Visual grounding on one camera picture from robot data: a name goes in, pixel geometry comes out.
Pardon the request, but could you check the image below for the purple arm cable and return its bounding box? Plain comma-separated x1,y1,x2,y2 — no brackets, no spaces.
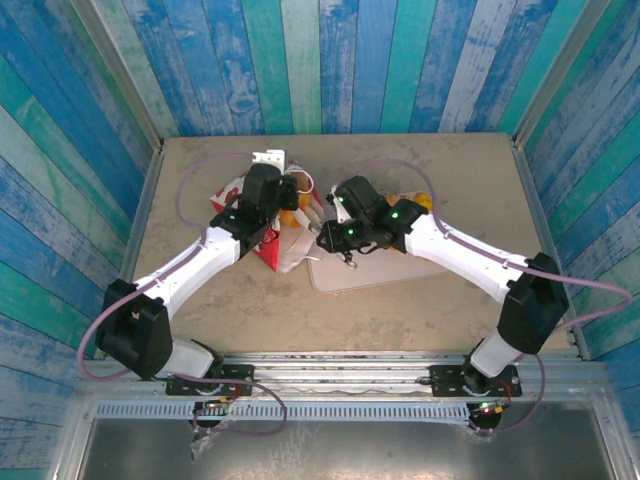
77,152,289,436
352,158,634,436

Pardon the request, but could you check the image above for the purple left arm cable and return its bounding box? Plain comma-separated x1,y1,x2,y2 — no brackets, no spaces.
77,152,289,436

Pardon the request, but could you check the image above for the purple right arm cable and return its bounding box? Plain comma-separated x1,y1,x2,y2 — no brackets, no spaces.
352,158,634,436

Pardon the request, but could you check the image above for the crumpled clear plastic scrap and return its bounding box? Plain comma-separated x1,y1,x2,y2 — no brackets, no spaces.
189,427,224,461

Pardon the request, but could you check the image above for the small circuit board with LEDs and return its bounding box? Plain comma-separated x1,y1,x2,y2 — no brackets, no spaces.
472,398,511,417
193,397,237,415

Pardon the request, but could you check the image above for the aluminium frame beam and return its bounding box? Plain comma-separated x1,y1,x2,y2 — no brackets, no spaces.
74,349,614,401

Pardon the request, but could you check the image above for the red and white paper bag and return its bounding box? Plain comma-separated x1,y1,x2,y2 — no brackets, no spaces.
208,159,326,275

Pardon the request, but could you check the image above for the steel sheet panel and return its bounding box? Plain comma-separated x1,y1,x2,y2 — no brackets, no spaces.
74,418,619,480

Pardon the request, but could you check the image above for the grey slotted cable duct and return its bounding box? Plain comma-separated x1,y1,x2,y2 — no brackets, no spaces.
93,402,474,425

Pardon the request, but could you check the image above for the beige plastic tray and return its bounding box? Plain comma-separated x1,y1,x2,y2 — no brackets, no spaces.
307,192,454,295

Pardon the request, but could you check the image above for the aluminium corner post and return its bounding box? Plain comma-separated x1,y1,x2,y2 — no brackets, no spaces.
69,0,166,151
510,0,609,149

